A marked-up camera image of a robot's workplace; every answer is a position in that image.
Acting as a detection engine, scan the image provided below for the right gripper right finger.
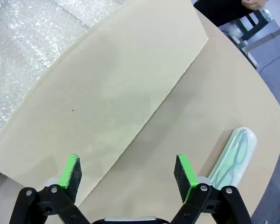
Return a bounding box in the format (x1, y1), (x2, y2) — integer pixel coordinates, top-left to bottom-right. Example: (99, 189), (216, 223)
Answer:
(170, 154), (252, 224)

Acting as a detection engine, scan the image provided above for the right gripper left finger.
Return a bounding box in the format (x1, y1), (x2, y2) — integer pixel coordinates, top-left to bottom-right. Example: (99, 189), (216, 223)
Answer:
(9, 154), (91, 224)

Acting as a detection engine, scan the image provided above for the green glasses case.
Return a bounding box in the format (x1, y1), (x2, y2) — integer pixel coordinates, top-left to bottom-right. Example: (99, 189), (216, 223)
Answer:
(209, 126), (258, 189)

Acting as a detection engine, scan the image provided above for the brown cardboard shipping box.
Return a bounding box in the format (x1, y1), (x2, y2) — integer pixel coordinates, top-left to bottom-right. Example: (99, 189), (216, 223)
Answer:
(0, 0), (210, 208)

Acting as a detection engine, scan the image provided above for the hoodie person's right hand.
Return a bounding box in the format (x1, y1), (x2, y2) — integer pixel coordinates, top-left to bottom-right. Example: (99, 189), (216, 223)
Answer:
(241, 0), (263, 10)

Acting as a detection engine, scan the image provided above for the clear bubble wrap sheet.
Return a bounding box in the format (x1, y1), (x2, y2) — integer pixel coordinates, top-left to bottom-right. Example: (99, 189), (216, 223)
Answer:
(0, 0), (140, 143)

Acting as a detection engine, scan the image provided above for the black stool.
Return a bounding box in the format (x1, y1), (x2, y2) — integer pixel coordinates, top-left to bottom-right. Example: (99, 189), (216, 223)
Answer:
(238, 9), (275, 42)

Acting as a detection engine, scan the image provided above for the person in grey hoodie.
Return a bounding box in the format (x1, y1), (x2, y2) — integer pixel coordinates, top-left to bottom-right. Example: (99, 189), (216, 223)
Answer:
(193, 0), (259, 28)

